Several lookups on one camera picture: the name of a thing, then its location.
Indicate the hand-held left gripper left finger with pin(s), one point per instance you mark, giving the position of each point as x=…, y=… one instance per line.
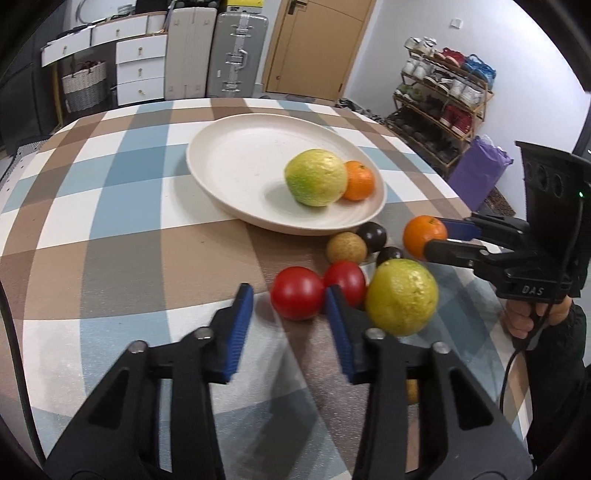
x=240, y=332

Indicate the dark purple passion fruit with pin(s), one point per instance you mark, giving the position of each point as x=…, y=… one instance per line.
x=372, y=235
x=390, y=256

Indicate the tan round longan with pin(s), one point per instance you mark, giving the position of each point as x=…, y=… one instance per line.
x=346, y=248
x=412, y=391

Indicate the brown patterned doormat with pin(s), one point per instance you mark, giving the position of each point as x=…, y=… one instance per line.
x=501, y=201

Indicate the black yellow box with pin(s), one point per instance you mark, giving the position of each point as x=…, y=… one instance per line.
x=247, y=4

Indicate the large red tomato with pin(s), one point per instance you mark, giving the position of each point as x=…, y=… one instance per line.
x=297, y=294

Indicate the person's right forearm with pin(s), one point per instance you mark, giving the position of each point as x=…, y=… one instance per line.
x=561, y=383

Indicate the white dotted rug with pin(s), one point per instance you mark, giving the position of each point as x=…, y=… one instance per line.
x=18, y=170

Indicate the white wall switch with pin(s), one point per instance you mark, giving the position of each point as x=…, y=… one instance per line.
x=456, y=23

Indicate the checkered tablecloth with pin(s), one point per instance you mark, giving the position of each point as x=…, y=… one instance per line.
x=115, y=230

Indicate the pale yellow guava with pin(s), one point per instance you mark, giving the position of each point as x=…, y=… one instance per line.
x=401, y=295

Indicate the group of assorted shoes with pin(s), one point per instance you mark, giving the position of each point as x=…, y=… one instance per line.
x=455, y=87

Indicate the sneakers on floor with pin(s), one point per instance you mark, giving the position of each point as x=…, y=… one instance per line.
x=358, y=108

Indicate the person's right hand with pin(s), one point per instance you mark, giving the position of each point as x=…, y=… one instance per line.
x=521, y=318

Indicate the silver suitcase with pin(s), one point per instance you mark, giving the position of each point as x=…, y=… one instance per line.
x=238, y=53

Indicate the wooden shoe rack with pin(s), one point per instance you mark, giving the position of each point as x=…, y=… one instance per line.
x=482, y=108

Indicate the white desk with drawers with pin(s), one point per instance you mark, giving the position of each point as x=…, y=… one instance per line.
x=69, y=44

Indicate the purple bag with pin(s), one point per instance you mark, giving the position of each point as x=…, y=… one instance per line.
x=478, y=173

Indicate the beige suitcase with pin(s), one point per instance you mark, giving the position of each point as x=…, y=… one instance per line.
x=190, y=53

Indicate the woven laundry basket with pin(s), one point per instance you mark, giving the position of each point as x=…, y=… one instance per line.
x=85, y=87

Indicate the cream round plate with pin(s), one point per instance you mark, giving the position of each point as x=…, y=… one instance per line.
x=240, y=157

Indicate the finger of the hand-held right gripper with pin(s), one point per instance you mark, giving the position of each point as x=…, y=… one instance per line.
x=455, y=253
x=461, y=229

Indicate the orange mandarin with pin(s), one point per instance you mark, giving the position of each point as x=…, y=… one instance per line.
x=361, y=181
x=420, y=233

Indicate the white drawer cabinet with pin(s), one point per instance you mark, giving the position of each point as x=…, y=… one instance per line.
x=141, y=71

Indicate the wooden door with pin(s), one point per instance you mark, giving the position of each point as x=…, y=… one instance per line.
x=314, y=46

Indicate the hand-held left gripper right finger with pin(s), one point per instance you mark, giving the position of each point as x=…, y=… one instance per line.
x=339, y=332

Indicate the small red tomato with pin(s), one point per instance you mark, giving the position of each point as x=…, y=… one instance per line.
x=346, y=280

